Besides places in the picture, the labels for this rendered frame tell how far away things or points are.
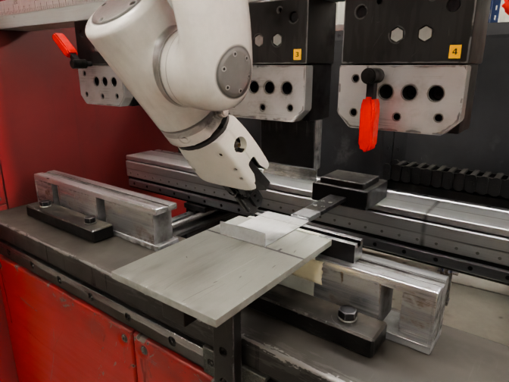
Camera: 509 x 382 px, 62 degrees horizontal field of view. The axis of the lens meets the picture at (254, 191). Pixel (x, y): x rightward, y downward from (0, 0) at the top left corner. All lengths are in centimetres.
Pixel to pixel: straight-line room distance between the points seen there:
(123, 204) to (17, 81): 51
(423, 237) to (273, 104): 41
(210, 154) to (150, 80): 13
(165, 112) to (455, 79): 32
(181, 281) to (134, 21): 30
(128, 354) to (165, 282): 40
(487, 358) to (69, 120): 119
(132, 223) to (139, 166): 39
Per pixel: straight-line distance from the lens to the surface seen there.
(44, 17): 110
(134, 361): 92
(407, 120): 54
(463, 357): 67
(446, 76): 53
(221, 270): 55
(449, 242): 86
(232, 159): 50
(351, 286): 65
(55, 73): 137
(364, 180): 86
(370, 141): 52
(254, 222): 70
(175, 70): 40
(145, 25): 42
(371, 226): 90
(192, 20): 37
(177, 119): 46
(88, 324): 100
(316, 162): 65
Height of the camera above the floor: 125
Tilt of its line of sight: 17 degrees down
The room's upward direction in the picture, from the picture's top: straight up
